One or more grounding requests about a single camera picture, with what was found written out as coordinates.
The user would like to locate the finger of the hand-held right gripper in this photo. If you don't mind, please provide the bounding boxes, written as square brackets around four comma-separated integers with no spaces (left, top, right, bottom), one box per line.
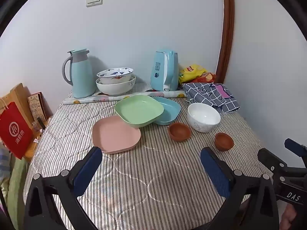
[257,148,288,173]
[284,138,307,168]

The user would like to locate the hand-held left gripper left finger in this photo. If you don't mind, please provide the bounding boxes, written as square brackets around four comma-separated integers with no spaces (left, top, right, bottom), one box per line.
[23,146,103,230]

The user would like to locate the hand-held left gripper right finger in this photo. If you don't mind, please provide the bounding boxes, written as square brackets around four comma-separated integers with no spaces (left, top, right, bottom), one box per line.
[200,147,280,230]

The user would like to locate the small brown bowl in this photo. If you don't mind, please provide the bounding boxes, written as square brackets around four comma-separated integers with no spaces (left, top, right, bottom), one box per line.
[168,122,192,142]
[214,132,234,151]

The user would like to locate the white patterned bowl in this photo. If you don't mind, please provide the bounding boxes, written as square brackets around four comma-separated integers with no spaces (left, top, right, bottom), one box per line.
[187,103,221,133]

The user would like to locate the person's right hand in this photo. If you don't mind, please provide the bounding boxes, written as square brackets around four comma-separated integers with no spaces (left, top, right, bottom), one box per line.
[279,202,303,230]

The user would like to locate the pink square plate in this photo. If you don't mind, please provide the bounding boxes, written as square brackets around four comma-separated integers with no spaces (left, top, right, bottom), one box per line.
[92,115,141,155]

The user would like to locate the grey striped quilted blanket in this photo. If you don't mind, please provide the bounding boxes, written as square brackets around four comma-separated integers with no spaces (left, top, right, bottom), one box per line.
[23,83,274,230]

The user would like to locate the rolled fruit patterned sheet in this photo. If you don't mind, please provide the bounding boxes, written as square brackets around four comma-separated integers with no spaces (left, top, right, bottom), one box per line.
[63,90,187,105]

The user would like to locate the green cloth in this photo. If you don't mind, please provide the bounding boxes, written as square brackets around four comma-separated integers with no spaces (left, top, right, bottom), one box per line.
[0,149,30,221]

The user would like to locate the blue square plate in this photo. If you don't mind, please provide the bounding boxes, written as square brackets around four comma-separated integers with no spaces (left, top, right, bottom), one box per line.
[151,96,181,126]

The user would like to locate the folded grey checked cloth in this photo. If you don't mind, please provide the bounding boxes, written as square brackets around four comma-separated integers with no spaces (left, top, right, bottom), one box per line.
[183,82,240,114]

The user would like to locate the green square plate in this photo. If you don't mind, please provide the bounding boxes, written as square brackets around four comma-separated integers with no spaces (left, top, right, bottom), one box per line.
[114,95,164,128]

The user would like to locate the red paper bag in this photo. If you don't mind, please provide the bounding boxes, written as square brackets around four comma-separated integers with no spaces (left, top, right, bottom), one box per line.
[0,101,34,160]

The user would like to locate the patterned brown box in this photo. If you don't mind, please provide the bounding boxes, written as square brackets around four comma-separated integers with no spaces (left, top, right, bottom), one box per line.
[27,92,48,122]

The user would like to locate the large white ceramic bowl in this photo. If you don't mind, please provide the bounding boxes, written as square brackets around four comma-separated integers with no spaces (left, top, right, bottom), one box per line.
[96,75,136,96]

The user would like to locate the red chip bag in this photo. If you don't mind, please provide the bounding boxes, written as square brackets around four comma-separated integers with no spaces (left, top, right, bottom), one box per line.
[192,72,216,84]

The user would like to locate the light blue thermos jug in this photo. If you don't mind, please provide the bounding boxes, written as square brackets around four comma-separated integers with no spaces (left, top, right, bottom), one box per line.
[62,48,97,99]

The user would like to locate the fish patterned ceramic bowl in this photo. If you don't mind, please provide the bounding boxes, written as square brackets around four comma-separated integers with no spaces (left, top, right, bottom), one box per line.
[97,67,134,85]

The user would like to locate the yellow chip bag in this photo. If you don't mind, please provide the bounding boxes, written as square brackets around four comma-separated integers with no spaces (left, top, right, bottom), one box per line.
[179,64,208,85]

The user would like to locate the brown paper bag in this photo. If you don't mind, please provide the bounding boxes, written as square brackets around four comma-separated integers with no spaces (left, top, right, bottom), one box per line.
[10,83,34,127]

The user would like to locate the light blue electric kettle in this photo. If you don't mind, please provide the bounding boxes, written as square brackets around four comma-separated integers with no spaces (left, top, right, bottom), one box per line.
[151,49,180,92]

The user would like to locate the brown wooden door frame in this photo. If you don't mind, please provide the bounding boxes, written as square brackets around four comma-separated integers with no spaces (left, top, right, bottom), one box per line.
[216,0,235,83]

